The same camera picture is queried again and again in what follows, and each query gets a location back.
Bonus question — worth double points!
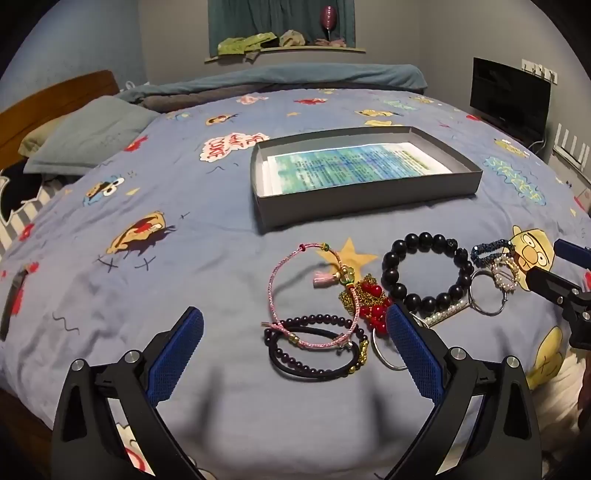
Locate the printed paper sheet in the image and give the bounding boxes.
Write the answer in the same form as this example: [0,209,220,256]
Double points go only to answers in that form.
[263,141,453,195]

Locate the round pearl hair clip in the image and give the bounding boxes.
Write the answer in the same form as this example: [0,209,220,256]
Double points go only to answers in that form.
[490,256,519,293]

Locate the wooden window shelf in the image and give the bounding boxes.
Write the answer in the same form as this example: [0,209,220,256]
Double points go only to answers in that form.
[204,45,366,64]

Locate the large silver hoop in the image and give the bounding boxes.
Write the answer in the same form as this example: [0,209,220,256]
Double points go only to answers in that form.
[468,271,507,316]

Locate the dark purple bead bracelet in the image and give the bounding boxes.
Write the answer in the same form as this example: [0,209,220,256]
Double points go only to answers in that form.
[263,315,370,374]

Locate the black monitor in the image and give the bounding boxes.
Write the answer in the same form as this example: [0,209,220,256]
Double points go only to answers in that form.
[470,57,552,145]

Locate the black hair tie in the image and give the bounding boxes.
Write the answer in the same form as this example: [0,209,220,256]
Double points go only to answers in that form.
[269,327,362,382]

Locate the large black bead bracelet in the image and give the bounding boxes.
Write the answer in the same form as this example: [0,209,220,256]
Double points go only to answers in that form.
[382,232,475,313]

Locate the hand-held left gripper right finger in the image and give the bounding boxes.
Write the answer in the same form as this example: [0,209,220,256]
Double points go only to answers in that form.
[386,305,542,480]

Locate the beige pillow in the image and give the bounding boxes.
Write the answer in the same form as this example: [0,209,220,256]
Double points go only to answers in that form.
[17,121,51,158]

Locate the blue bead bracelet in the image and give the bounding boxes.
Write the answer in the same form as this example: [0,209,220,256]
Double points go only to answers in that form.
[471,239,514,269]

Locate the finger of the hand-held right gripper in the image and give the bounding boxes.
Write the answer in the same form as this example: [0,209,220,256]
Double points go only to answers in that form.
[554,239,591,269]
[526,267,586,306]

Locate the pearl bar hair clip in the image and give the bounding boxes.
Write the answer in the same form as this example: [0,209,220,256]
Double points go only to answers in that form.
[411,301,472,329]

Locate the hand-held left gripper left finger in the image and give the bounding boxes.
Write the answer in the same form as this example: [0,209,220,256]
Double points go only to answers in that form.
[52,306,205,480]

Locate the black white patterned pillow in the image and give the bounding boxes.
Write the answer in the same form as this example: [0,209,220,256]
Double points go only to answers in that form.
[0,162,71,241]

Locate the small silver ring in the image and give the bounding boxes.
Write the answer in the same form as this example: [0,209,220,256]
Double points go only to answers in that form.
[372,327,408,371]

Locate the pink wine glass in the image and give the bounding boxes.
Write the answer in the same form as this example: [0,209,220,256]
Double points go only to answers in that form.
[320,4,336,43]

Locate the grey-blue pillow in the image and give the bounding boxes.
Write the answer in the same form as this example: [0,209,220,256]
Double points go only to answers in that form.
[22,96,160,175]

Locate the wooden headboard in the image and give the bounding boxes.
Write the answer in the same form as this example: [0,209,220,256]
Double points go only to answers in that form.
[0,70,118,163]

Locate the white wall hooks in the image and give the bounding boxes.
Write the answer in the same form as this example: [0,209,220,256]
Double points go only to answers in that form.
[522,58,559,85]

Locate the grey cardboard box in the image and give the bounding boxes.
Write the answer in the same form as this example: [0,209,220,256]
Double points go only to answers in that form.
[250,126,484,230]

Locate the pink string bracelet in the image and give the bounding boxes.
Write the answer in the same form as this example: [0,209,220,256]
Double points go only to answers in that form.
[269,241,365,350]

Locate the green cloth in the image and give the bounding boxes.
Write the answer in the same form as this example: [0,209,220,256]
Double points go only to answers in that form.
[217,32,278,56]

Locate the white rack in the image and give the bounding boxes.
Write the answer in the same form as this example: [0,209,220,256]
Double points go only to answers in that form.
[553,123,591,168]

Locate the red bead gold charm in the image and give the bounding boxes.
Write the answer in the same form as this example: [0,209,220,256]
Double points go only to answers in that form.
[339,272,394,334]

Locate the teal curtain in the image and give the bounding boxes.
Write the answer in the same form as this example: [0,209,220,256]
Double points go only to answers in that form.
[208,0,356,57]

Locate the blue blanket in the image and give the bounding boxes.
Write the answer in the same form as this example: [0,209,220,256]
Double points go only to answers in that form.
[117,63,428,114]

